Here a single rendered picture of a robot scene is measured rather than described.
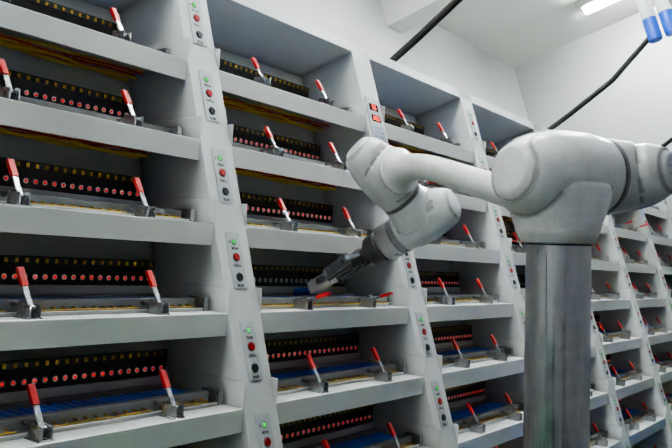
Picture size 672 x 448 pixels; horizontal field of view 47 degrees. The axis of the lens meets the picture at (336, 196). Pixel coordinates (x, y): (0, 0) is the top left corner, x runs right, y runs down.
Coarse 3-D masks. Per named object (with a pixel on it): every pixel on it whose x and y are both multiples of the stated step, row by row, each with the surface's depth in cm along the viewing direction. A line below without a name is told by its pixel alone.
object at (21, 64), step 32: (64, 0) 174; (32, 64) 162; (256, 128) 216; (288, 128) 228; (32, 160) 154; (64, 160) 160; (96, 160) 167; (128, 160) 174; (256, 192) 207; (288, 192) 218; (320, 192) 231; (64, 256) 153; (96, 256) 159; (128, 256) 166; (256, 256) 199; (288, 256) 209; (320, 256) 221; (0, 352) 136; (32, 352) 141; (64, 352) 146; (96, 352) 152
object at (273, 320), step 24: (264, 288) 193; (288, 288) 200; (336, 288) 217; (360, 288) 221; (384, 288) 217; (264, 312) 164; (288, 312) 171; (312, 312) 178; (336, 312) 185; (360, 312) 193; (384, 312) 202
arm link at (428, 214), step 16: (416, 192) 172; (432, 192) 173; (448, 192) 173; (400, 208) 172; (416, 208) 172; (432, 208) 171; (448, 208) 171; (400, 224) 174; (416, 224) 173; (432, 224) 172; (448, 224) 173; (400, 240) 177; (416, 240) 175; (432, 240) 176
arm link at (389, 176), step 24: (360, 144) 169; (384, 144) 170; (360, 168) 168; (384, 168) 166; (408, 168) 162; (432, 168) 158; (456, 168) 156; (384, 192) 168; (408, 192) 170; (480, 192) 153
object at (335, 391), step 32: (288, 352) 192; (320, 352) 202; (352, 352) 214; (384, 352) 215; (288, 384) 173; (320, 384) 173; (352, 384) 187; (384, 384) 191; (416, 384) 204; (288, 416) 162
